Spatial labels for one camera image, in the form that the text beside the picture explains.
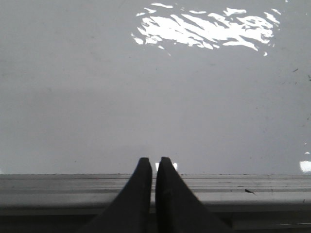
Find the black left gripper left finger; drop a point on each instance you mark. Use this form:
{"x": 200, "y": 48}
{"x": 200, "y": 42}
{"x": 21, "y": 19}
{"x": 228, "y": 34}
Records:
{"x": 128, "y": 212}

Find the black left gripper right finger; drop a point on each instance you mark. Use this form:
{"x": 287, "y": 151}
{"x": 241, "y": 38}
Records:
{"x": 178, "y": 210}

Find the white whiteboard surface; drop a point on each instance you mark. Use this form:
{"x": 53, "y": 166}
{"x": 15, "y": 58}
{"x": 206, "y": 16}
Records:
{"x": 218, "y": 86}

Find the grey aluminium whiteboard frame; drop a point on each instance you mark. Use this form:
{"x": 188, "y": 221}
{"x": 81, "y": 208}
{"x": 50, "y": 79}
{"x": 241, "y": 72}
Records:
{"x": 248, "y": 203}

